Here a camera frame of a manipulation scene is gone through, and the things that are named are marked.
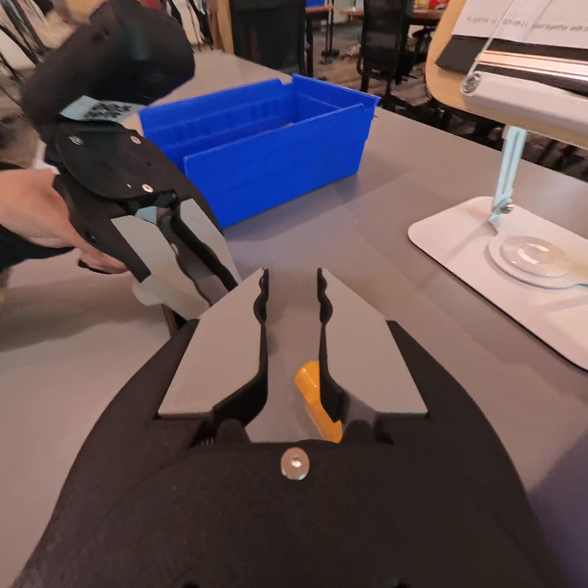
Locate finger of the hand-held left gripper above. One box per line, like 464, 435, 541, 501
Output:
110, 213, 213, 321
158, 198, 243, 295

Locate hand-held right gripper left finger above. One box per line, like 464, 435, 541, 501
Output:
158, 268, 269, 425

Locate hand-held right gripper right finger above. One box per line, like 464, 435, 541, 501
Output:
317, 268, 429, 423

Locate orange mega block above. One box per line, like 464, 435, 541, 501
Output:
294, 360, 344, 444

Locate blue plastic bin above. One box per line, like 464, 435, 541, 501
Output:
138, 73, 382, 229

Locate person's left forearm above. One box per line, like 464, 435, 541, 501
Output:
0, 227, 74, 274

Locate person's left hand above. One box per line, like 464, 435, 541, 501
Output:
0, 168, 128, 276

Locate black office chair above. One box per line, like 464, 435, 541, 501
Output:
229, 0, 307, 76
358, 0, 416, 95

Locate printed instruction sheet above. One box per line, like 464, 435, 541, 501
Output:
452, 0, 588, 47

